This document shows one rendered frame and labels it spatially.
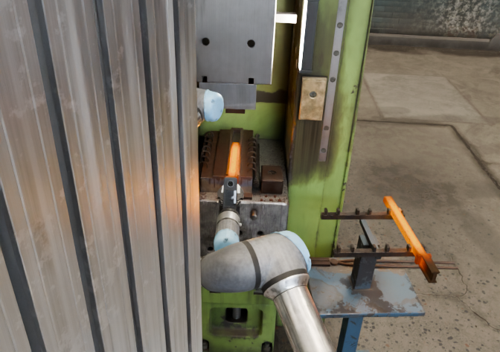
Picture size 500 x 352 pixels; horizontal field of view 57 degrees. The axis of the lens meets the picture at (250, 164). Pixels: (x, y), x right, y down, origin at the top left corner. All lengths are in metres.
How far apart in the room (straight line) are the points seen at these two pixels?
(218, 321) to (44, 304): 2.02
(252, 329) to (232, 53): 1.32
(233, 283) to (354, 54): 1.02
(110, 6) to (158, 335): 0.28
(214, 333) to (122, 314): 1.94
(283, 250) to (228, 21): 0.79
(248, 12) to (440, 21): 6.62
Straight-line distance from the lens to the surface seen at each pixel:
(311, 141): 1.87
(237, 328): 2.31
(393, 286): 1.89
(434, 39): 8.05
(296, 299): 1.07
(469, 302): 2.97
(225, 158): 1.90
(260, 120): 2.19
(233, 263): 1.06
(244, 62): 1.59
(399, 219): 1.76
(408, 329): 2.69
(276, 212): 1.79
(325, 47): 1.73
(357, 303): 1.79
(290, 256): 1.09
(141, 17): 0.31
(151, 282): 0.39
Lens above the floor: 1.91
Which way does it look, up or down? 30 degrees down
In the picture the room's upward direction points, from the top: 2 degrees clockwise
